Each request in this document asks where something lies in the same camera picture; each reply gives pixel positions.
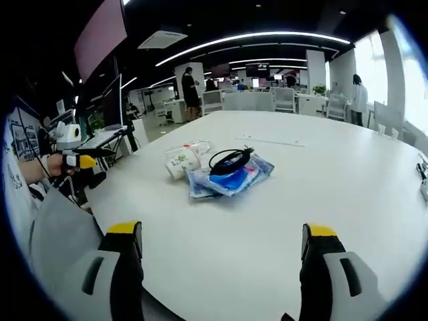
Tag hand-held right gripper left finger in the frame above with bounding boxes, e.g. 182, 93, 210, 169
62, 220, 145, 321

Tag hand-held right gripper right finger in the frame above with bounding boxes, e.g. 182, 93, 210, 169
299, 223, 391, 321

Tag printed paper cup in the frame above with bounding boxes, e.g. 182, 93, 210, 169
165, 148, 202, 182

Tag clear plastic bag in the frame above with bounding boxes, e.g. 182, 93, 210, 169
165, 139, 215, 158

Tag blue patterned plastic packet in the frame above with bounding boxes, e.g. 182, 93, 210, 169
185, 152, 276, 201

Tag blue white plastic packet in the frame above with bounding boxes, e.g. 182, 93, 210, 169
206, 167, 259, 197

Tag person's left hand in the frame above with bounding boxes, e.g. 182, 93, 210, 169
45, 152, 68, 179

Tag green leafy plant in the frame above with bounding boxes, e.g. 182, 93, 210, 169
89, 116, 106, 134

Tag person's grey trousers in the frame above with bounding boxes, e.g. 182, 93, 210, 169
30, 186, 105, 304

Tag white table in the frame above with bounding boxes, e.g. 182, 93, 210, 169
85, 110, 428, 321

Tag large hanging display screen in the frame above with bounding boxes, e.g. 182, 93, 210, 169
73, 0, 130, 84

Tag ceiling air conditioner unit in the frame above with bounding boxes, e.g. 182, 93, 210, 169
136, 29, 189, 51

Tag black cable with white plug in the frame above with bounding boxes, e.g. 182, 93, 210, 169
415, 152, 428, 202

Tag white table cable cover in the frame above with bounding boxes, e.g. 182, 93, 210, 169
235, 133, 307, 148

